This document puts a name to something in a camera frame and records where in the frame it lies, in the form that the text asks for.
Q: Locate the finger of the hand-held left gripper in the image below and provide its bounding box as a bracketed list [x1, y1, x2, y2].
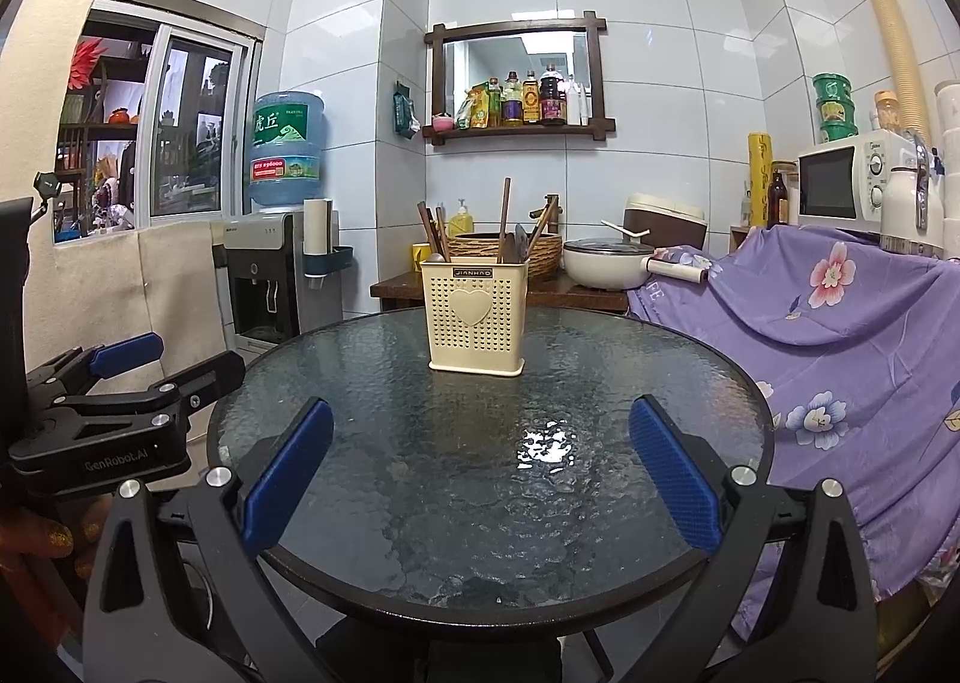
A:
[52, 351, 247, 422]
[26, 332, 166, 399]

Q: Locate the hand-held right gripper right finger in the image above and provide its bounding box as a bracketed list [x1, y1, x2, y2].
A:
[628, 394, 878, 683]

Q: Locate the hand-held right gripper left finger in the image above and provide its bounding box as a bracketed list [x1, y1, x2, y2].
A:
[81, 396, 335, 683]

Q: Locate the cream perforated utensil holder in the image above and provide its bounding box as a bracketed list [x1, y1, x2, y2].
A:
[418, 257, 530, 377]

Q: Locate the person's left hand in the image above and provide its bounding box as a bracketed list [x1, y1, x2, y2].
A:
[0, 495, 113, 562]

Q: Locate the beige cloth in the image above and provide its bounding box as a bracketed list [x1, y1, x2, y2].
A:
[0, 0, 104, 204]
[26, 222, 230, 392]

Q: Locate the grey water dispenser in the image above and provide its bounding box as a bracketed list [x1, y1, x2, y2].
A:
[214, 212, 340, 362]

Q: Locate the white paper cup tube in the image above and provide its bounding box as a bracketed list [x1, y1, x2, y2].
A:
[303, 198, 335, 279]

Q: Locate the purple floral cloth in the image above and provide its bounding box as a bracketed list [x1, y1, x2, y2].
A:
[626, 224, 960, 643]

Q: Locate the dark wooden counter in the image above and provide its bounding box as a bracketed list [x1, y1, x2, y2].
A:
[370, 270, 631, 315]

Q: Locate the wooden display shelf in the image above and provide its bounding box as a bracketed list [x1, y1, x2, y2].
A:
[56, 38, 151, 234]

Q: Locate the blue water jug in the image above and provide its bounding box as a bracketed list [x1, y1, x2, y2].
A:
[247, 91, 327, 212]

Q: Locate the brown cream rice cooker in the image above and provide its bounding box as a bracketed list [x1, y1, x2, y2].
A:
[624, 193, 707, 251]

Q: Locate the red artificial flower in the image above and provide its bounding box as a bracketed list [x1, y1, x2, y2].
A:
[67, 37, 110, 92]

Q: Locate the woven basket sink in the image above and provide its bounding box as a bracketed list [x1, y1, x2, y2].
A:
[448, 231, 563, 281]

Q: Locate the brown glass bottle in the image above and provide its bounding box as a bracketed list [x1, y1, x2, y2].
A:
[766, 166, 790, 228]

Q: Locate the yellow wrap roll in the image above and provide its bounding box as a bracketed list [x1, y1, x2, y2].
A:
[748, 133, 773, 228]

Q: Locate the green hanging packet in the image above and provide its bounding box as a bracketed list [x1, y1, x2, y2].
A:
[394, 82, 422, 140]

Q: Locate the white microwave oven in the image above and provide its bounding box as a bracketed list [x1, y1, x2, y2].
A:
[796, 130, 938, 230]

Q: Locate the white thermos jug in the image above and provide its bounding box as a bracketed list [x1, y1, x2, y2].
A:
[881, 136, 946, 257]

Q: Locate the yellow green snack packet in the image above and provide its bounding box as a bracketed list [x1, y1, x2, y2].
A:
[457, 87, 489, 130]

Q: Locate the dark soy sauce bottle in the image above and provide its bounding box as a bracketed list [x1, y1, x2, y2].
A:
[540, 64, 568, 127]

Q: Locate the stack of green bowls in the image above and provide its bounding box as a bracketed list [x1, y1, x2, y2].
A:
[812, 72, 860, 145]

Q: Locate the stack of white cups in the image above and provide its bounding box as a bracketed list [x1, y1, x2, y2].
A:
[934, 79, 960, 260]

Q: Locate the wooden framed mirror shelf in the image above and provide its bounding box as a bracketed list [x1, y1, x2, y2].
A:
[424, 10, 616, 145]

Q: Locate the tall stack of paper cups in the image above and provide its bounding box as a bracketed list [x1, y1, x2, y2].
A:
[857, 0, 935, 137]

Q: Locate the teal wall holder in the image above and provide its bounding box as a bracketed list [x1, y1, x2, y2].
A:
[303, 246, 354, 278]

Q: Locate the black ball-head mount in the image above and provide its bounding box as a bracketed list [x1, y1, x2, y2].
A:
[31, 171, 67, 223]

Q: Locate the white pot with handle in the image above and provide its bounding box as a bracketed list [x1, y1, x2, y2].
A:
[562, 237, 710, 292]

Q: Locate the sliding window frame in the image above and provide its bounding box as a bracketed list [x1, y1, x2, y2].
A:
[146, 23, 265, 219]

